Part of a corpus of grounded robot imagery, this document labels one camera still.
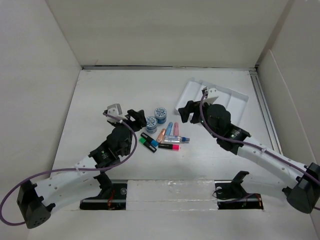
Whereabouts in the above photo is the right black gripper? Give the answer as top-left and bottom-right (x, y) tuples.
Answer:
(178, 97), (219, 138)

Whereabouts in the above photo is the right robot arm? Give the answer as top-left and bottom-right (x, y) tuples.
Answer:
(178, 100), (320, 214)

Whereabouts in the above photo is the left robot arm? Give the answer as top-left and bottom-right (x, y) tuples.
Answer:
(17, 104), (147, 229)

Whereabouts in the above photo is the pink capped small tube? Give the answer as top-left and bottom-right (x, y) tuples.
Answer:
(173, 122), (179, 136)

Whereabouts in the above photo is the blue capped small tube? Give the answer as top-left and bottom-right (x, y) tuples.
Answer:
(165, 122), (173, 136)

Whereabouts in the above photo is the green highlighter marker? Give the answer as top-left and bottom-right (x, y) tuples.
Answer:
(139, 137), (157, 153)

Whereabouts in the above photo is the orange capped small tube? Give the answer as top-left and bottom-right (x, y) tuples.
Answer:
(156, 128), (166, 144)

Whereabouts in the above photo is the blue highlighter marker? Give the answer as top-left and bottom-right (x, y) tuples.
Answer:
(140, 132), (159, 147)

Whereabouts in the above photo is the pink highlighter marker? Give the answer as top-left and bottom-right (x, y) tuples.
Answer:
(158, 143), (180, 151)

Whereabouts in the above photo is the white organizer tray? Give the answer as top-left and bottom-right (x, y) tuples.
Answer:
(174, 77), (249, 126)

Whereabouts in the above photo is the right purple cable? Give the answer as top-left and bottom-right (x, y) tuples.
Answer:
(199, 92), (320, 210)

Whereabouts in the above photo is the purple cable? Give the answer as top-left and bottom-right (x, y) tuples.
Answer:
(199, 92), (320, 210)
(0, 112), (138, 224)

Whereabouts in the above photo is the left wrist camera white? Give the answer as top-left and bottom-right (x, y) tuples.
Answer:
(106, 103), (123, 118)

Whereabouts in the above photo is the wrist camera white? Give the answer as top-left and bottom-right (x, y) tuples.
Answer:
(106, 103), (123, 118)
(202, 86), (219, 104)

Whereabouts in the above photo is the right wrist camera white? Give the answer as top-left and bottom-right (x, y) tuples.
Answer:
(202, 86), (219, 104)

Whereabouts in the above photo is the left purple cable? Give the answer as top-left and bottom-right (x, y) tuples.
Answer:
(0, 112), (138, 224)

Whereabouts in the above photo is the aluminium rail back edge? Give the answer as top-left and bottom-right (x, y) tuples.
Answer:
(82, 65), (258, 71)

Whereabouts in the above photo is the aluminium rail right side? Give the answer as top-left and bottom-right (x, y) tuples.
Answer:
(249, 68), (283, 154)

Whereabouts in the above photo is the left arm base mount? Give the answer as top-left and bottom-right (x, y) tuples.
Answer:
(79, 173), (128, 211)

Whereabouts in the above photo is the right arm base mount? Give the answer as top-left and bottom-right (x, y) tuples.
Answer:
(212, 171), (264, 210)

